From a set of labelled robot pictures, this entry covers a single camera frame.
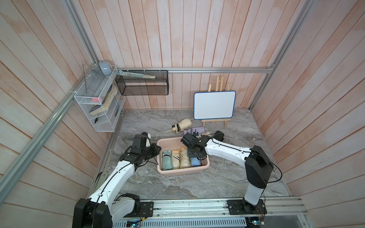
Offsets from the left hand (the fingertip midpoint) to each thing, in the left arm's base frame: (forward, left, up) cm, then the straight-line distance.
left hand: (160, 150), depth 83 cm
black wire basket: (+50, +24, +10) cm, 56 cm away
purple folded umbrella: (+22, -27, -9) cm, 36 cm away
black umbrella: (+17, -40, -10) cm, 45 cm away
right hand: (+2, -19, -6) cm, 20 cm away
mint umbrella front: (-4, -3, -7) cm, 8 cm away
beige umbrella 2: (-2, -9, -8) cm, 12 cm away
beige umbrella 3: (-4, -15, -5) cm, 16 cm away
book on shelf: (+23, +31, +20) cm, 44 cm away
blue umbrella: (-7, -21, -2) cm, 22 cm away
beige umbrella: (+25, -13, -7) cm, 29 cm away
